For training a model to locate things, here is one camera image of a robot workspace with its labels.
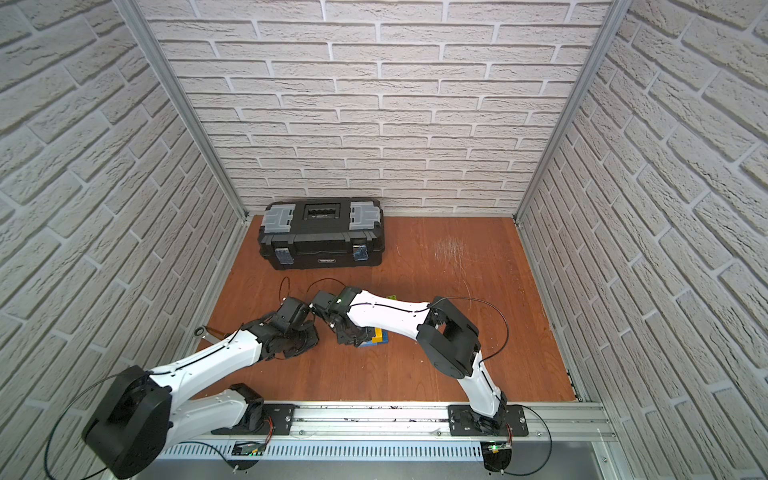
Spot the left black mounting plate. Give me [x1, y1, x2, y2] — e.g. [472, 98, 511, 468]
[211, 403, 296, 436]

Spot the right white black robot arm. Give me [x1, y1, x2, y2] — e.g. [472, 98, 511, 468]
[310, 287, 507, 434]

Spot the white slotted cable duct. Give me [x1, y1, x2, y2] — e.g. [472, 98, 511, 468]
[159, 440, 482, 462]

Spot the black mounting plate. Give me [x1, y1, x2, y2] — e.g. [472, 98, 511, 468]
[447, 403, 529, 437]
[211, 403, 296, 436]

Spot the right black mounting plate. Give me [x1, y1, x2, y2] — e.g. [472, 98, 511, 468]
[447, 403, 529, 437]

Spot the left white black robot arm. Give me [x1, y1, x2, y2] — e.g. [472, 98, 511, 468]
[82, 297, 319, 479]

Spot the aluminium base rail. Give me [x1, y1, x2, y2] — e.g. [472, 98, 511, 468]
[128, 400, 619, 444]

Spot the long blue lego brick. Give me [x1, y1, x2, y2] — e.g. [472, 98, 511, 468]
[361, 328, 388, 347]

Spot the black plastic toolbox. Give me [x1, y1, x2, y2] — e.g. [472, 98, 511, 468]
[258, 198, 385, 270]

